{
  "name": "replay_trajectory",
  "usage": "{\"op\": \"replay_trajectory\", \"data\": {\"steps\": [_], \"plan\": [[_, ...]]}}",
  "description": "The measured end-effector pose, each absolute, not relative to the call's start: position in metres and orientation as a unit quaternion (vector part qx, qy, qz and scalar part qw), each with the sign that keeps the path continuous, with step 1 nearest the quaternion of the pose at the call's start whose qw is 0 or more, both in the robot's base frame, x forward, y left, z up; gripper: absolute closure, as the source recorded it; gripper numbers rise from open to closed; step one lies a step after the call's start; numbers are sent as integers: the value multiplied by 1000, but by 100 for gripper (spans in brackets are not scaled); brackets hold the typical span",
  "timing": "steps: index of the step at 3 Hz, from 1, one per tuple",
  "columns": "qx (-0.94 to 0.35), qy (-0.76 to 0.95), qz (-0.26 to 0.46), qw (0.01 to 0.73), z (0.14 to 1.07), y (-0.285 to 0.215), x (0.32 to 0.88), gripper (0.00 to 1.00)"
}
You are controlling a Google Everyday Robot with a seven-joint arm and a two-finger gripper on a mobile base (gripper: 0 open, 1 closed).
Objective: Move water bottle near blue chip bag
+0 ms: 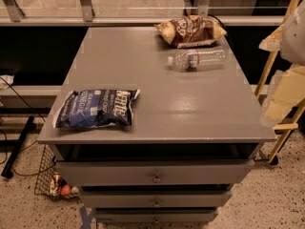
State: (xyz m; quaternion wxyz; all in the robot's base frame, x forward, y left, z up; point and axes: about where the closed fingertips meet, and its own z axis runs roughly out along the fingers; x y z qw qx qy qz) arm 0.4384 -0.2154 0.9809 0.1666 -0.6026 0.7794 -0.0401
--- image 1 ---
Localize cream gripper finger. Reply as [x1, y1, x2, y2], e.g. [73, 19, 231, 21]
[262, 65, 305, 122]

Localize clear plastic water bottle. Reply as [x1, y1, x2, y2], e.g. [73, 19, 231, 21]
[168, 47, 227, 71]

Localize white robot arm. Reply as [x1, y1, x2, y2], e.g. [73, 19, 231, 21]
[259, 1, 305, 123]

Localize brown chip bag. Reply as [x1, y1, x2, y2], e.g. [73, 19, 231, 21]
[155, 15, 227, 49]

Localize blue Kettle chip bag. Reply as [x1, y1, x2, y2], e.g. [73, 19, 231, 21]
[52, 89, 140, 129]

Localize top grey drawer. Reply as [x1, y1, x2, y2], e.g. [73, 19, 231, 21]
[56, 159, 254, 186]

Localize grey drawer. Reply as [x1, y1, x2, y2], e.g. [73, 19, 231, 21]
[80, 190, 232, 208]
[56, 159, 254, 186]
[93, 210, 217, 223]

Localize grey drawer cabinet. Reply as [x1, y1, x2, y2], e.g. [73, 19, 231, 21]
[39, 27, 275, 212]

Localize middle grey drawer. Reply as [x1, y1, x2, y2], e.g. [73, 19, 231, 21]
[80, 190, 232, 208]

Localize bottom grey drawer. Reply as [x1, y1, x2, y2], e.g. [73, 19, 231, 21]
[93, 210, 217, 223]

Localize snack items in basket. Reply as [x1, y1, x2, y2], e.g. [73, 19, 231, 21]
[49, 173, 79, 198]

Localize white paper at left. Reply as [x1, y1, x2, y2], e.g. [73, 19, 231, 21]
[0, 74, 14, 90]

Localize black metal stand leg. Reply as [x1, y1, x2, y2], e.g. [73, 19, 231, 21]
[1, 116, 35, 178]

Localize black wire basket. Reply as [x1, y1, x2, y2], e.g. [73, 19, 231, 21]
[34, 146, 71, 200]

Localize metal railing frame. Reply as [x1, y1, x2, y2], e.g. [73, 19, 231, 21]
[0, 0, 288, 26]

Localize black floor cable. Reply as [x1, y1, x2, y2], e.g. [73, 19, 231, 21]
[0, 75, 57, 177]

